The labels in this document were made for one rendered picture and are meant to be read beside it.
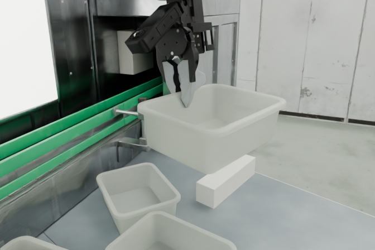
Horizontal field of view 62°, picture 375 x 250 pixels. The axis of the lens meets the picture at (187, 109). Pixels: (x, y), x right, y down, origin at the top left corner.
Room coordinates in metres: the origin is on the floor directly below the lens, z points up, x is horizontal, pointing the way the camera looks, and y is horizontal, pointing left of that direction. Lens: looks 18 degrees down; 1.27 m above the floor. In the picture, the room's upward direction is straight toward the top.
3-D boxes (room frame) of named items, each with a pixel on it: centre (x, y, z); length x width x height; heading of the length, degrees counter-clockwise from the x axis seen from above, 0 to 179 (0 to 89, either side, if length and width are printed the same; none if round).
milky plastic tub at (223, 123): (0.51, -0.04, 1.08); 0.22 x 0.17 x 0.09; 137
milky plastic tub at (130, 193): (0.72, 0.14, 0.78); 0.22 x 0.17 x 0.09; 28
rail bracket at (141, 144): (0.92, 0.16, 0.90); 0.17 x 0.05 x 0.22; 68
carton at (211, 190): (0.83, -0.12, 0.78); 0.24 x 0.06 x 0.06; 141
